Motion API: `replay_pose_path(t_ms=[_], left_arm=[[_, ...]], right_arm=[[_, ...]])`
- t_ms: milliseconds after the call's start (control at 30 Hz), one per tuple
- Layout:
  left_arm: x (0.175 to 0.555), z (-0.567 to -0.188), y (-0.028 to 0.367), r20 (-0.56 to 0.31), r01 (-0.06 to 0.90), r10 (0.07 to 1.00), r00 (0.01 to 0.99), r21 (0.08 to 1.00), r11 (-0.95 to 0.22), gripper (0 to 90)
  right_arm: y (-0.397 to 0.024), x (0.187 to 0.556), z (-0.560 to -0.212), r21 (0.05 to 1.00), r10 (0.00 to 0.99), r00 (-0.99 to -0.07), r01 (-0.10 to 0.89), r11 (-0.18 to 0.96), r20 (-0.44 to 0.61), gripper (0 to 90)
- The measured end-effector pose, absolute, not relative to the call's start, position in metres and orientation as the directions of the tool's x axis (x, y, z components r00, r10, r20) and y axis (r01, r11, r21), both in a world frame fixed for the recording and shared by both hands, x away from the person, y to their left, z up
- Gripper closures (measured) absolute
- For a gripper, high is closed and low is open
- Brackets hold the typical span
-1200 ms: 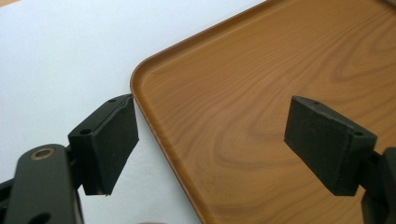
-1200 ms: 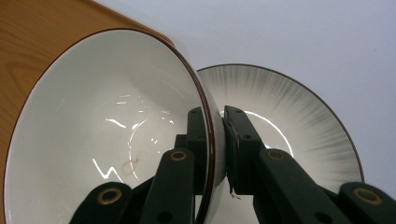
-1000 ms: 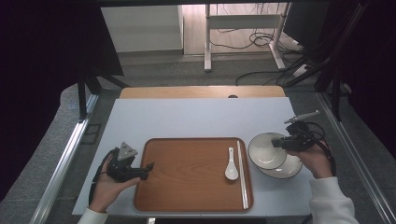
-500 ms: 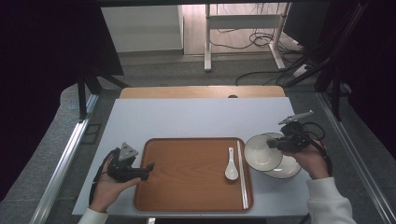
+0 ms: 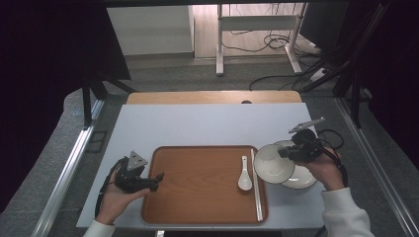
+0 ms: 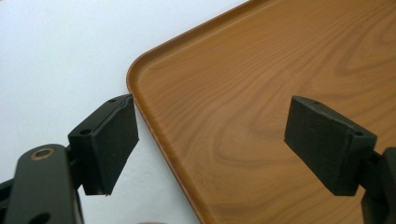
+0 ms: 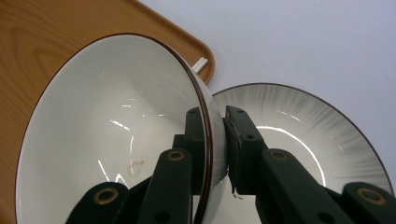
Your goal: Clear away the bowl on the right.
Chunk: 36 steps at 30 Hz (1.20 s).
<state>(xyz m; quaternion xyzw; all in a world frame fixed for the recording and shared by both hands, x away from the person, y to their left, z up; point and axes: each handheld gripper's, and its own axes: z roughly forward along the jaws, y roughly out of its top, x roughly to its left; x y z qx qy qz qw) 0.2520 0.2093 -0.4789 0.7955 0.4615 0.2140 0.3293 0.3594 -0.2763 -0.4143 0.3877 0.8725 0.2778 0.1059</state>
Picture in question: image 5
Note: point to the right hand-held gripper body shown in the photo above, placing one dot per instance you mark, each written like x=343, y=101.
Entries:
x=306, y=146

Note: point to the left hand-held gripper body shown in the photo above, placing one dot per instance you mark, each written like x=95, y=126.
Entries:
x=131, y=177

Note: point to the white plate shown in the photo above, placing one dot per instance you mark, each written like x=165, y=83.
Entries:
x=304, y=179

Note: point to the brown wood-grain tray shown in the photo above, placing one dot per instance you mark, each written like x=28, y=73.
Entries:
x=197, y=191

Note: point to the white ceramic spoon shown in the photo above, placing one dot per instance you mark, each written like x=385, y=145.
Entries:
x=245, y=182

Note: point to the person's left hand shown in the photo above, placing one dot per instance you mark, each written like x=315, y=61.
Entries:
x=113, y=200

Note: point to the person's right hand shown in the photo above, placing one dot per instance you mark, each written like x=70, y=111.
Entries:
x=326, y=171

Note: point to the black metal stand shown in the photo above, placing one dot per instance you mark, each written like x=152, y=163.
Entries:
x=87, y=98
x=355, y=98

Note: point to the white power strip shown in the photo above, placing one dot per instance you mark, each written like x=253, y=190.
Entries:
x=318, y=74

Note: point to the dark curtain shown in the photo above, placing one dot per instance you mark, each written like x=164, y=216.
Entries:
x=42, y=65
x=398, y=65

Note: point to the white cabinet panel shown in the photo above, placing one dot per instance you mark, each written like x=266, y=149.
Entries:
x=150, y=29

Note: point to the black floor frame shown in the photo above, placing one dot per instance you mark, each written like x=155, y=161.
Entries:
x=96, y=141

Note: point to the aluminium floor rail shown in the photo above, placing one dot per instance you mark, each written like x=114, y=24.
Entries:
x=66, y=171
x=372, y=158

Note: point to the white desk frame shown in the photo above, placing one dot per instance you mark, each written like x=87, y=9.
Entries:
x=257, y=22

